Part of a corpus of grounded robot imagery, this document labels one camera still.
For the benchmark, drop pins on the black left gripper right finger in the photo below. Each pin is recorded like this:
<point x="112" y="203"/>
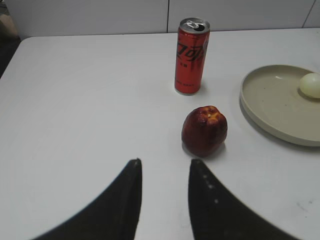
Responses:
<point x="216" y="214"/>

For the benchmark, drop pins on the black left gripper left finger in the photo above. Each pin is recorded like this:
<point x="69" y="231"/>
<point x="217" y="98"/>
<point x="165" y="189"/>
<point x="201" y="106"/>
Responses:
<point x="113" y="215"/>

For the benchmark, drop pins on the white egg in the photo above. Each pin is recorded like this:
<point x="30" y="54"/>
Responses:
<point x="309" y="85"/>

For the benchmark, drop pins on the beige round plate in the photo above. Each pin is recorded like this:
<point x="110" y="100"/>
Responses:
<point x="271" y="97"/>

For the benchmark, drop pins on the dark red apple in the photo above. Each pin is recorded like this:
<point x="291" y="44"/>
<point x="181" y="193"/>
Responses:
<point x="204" y="130"/>

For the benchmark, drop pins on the red soda can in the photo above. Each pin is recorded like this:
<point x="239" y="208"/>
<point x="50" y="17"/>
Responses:
<point x="192" y="42"/>

